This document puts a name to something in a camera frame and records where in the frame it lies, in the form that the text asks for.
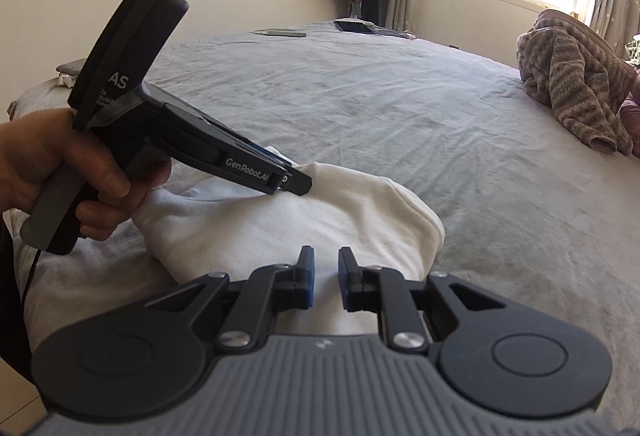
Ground maroon folded comforter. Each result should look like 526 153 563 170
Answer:
617 61 640 142

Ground white charging cable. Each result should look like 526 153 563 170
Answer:
372 27 417 40

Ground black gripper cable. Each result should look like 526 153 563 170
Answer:
19 249 43 312

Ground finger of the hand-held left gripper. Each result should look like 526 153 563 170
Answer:
244 140 295 168
272 166 314 197

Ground grey bed blanket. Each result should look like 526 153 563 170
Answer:
10 19 640 436

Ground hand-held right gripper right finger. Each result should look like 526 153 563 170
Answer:
338 246 506 353

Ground person's left hand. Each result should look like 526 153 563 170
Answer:
0 109 173 241

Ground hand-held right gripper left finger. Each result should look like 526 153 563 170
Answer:
143 246 317 352

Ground black smartphone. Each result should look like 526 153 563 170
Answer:
334 19 376 35

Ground white printed sweatshirt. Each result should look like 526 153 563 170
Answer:
131 145 446 337

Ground brown fleece blanket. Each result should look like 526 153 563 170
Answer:
516 9 638 156

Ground grey flat pouch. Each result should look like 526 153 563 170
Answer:
55 59 86 88

